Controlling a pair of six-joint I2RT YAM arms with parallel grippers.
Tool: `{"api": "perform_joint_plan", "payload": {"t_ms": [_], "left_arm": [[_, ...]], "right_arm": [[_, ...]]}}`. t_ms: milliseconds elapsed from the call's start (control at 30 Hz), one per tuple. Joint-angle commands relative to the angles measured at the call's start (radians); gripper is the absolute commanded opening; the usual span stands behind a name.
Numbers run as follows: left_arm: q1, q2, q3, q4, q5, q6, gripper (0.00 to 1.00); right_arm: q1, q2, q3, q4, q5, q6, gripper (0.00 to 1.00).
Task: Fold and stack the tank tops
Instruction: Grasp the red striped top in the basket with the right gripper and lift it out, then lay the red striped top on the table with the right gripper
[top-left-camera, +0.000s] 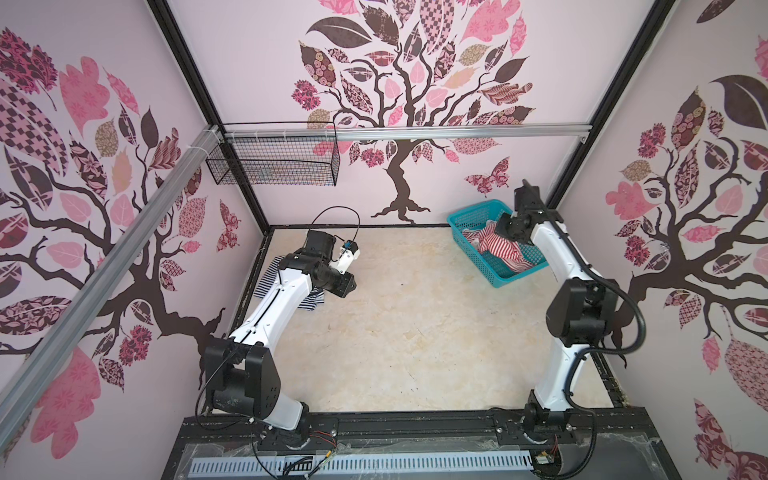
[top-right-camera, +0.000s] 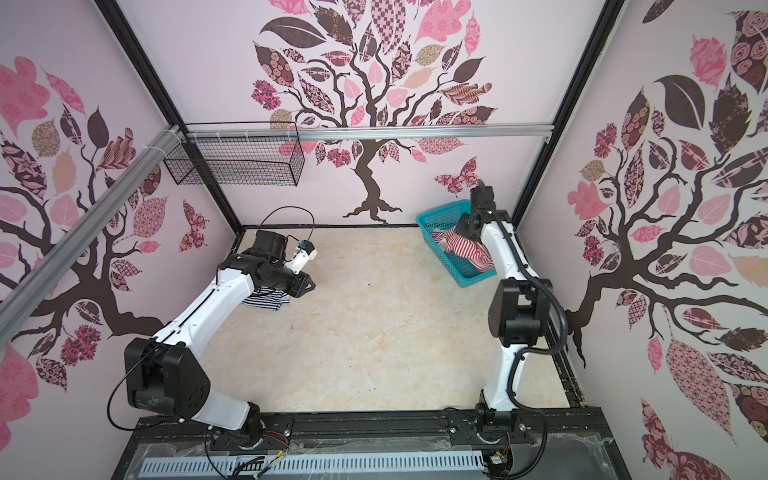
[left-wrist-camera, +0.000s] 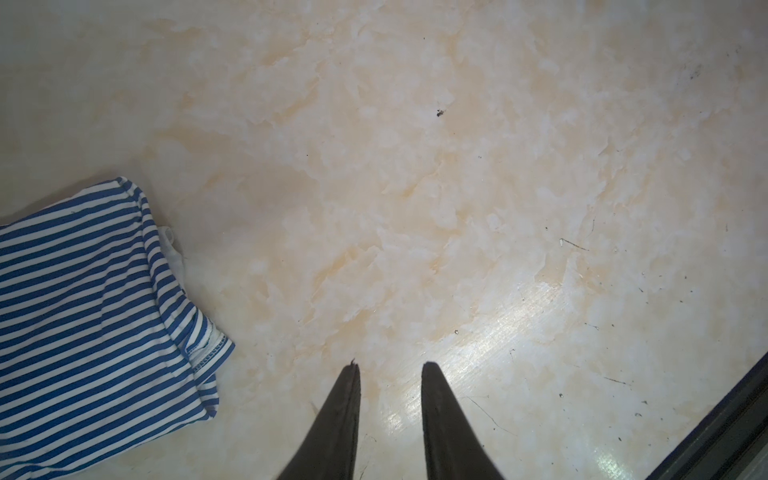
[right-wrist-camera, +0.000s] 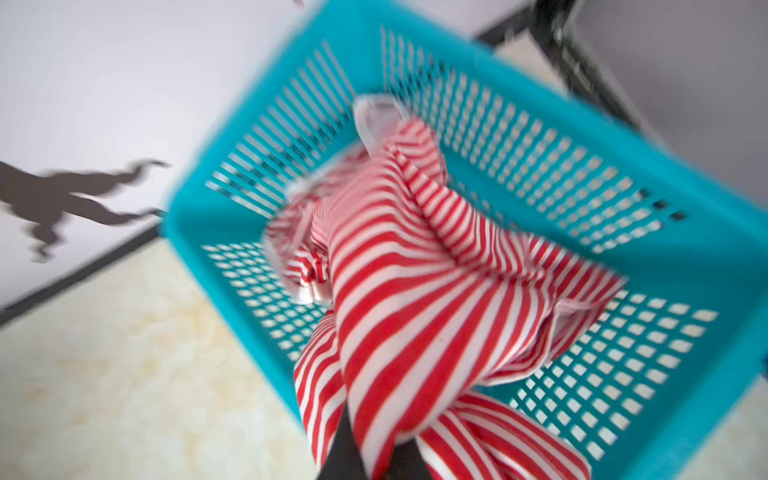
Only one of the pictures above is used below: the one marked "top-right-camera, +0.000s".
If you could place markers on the red white striped tank top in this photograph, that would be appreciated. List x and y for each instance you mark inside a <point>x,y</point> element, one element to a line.
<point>450,242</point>

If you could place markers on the blue white striped tank top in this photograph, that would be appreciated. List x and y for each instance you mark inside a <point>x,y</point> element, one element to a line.
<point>267,298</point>

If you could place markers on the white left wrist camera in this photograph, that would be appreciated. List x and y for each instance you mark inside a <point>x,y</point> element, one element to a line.
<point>305,252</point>

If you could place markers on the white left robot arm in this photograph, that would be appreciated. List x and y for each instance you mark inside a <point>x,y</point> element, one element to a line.
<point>164,374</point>

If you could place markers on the black corner frame post right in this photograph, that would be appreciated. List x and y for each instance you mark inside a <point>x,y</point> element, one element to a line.
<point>605,24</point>

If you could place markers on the white slotted cable duct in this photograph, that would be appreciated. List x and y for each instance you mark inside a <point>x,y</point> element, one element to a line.
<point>310,465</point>

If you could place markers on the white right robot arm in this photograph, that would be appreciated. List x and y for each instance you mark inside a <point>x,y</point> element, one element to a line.
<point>520,311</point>

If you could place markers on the aluminium rail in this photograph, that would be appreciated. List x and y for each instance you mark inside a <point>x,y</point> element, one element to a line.
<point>19,305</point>
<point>384,132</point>

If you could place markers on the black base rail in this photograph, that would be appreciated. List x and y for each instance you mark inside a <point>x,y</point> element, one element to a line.
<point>480,427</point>

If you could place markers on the aluminium rail back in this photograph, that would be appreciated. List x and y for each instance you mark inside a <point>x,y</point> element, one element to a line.
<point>384,132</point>

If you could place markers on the aluminium rail left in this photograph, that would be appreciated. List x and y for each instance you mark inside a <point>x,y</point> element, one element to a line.
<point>19,305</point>

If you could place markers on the teal plastic basket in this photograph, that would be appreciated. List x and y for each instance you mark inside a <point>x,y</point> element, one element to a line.
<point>467,261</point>

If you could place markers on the black wire mesh basket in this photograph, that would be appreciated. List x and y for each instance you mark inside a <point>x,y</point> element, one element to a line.
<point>262,153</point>

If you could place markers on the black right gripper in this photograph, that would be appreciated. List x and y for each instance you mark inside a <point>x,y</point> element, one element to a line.
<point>461,228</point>

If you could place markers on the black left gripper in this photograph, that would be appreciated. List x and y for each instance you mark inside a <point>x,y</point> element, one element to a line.
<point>297,289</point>

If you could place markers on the black corner frame post left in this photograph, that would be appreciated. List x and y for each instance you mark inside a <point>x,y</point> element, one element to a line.
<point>124,34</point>

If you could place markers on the black corner frame post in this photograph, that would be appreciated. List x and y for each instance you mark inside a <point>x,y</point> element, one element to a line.
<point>124,34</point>
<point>605,24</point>

